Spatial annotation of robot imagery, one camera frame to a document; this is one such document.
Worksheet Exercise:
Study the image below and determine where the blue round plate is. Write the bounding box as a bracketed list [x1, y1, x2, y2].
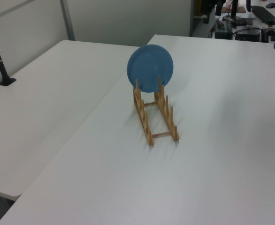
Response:
[126, 44, 174, 93]

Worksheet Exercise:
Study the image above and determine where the wooden plate rack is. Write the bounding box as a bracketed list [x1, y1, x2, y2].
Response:
[132, 75, 180, 146]

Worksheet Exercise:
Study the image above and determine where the black device with green label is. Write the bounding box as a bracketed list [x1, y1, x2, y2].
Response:
[215, 19, 233, 39]

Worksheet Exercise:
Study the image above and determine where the black electronics box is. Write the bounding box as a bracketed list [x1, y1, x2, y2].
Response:
[235, 27, 262, 42]

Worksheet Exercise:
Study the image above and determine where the black stand with round base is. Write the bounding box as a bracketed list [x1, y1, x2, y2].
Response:
[222, 0, 246, 27]

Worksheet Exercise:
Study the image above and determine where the brown wooden board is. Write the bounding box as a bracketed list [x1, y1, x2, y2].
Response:
[221, 6, 246, 13]

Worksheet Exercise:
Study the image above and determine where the black computer keyboard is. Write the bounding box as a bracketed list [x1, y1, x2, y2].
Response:
[250, 5, 275, 25]

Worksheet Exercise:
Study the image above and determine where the grey partition frame post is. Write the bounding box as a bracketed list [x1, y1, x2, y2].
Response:
[60, 0, 76, 41]

